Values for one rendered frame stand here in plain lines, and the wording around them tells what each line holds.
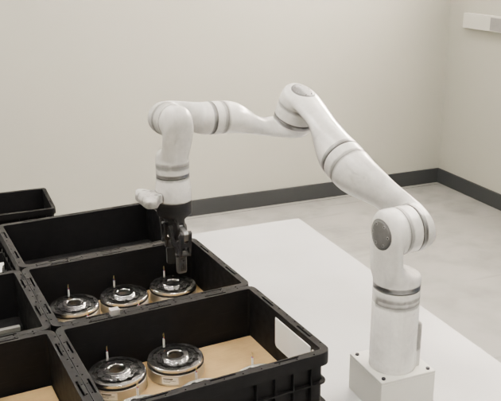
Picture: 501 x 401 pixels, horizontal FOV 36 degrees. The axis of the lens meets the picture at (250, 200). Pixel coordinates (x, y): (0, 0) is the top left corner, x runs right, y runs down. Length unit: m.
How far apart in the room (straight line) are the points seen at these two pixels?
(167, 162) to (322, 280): 0.73
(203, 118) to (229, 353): 0.48
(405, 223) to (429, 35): 3.85
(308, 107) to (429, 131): 3.73
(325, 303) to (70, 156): 2.68
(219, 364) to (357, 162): 0.48
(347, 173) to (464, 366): 0.52
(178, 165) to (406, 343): 0.57
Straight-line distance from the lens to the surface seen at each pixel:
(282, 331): 1.43
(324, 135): 1.60
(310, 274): 2.16
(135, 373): 1.40
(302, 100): 1.68
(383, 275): 1.47
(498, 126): 4.96
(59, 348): 1.37
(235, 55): 4.60
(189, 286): 1.72
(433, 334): 1.89
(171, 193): 1.58
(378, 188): 1.53
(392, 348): 1.53
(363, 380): 1.59
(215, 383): 1.23
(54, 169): 4.44
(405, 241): 1.43
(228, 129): 1.62
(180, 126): 1.53
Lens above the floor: 1.58
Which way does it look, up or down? 18 degrees down
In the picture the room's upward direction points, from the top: straight up
